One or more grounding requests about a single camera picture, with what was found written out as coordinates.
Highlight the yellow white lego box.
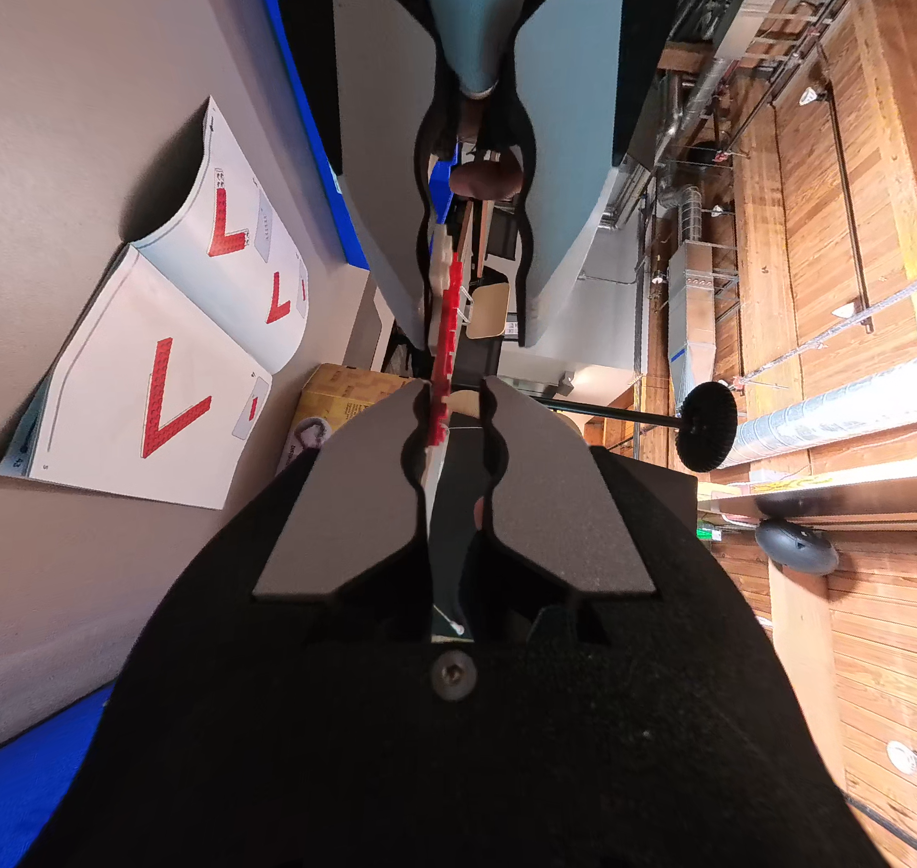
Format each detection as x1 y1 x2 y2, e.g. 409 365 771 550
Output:
276 363 431 478

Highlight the long red lego plate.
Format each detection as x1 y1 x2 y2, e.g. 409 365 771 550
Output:
427 252 463 450

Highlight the small square white lego plate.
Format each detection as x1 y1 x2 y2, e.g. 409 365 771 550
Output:
428 222 455 346

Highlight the grey metal duct pipe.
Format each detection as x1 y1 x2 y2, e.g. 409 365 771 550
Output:
653 57 735 167

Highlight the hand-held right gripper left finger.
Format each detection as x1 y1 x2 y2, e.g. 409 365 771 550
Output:
252 379 434 604

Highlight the silver round air duct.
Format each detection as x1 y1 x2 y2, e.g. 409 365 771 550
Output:
716 358 917 469

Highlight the lego instruction booklet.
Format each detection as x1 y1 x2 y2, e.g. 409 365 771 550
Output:
0 96 310 511

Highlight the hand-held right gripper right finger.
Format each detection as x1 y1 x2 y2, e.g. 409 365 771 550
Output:
479 375 656 600

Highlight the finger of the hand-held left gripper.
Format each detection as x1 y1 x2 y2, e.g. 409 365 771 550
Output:
331 0 443 351
509 0 626 348

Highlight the small tan plywood chair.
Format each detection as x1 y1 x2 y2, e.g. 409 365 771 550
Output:
458 274 512 342

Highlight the grey ventilation unit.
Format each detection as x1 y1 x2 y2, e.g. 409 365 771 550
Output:
666 241 719 411

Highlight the black dome lamp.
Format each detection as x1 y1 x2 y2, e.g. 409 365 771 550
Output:
754 519 841 577

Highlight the person's left hand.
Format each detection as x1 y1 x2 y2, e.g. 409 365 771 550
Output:
449 155 524 201

